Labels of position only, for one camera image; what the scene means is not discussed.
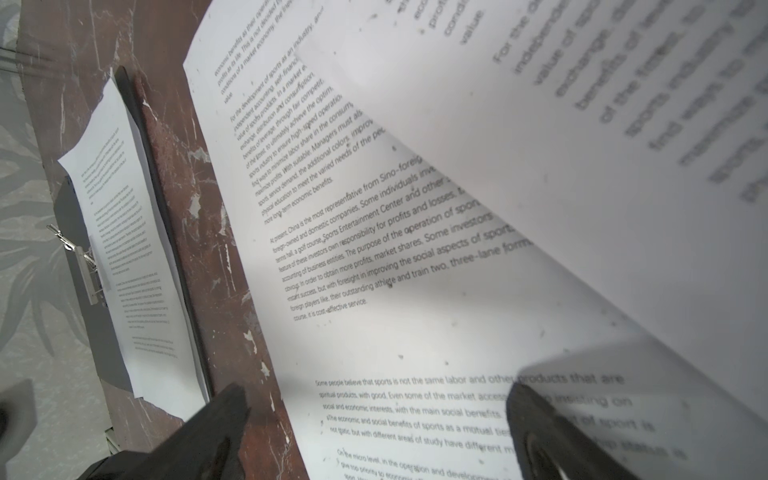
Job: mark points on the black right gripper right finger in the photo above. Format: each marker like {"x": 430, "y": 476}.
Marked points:
{"x": 548, "y": 446}

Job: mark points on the black file folder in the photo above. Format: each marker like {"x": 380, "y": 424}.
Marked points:
{"x": 101, "y": 334}

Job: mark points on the printed paper sheet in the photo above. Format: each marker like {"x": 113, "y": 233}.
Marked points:
{"x": 134, "y": 259}
{"x": 399, "y": 310}
{"x": 626, "y": 139}

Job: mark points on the silver folder lever clip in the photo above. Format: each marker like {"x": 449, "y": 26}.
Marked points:
{"x": 86, "y": 266}

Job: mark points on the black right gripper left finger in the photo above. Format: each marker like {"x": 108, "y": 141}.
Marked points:
{"x": 205, "y": 447}

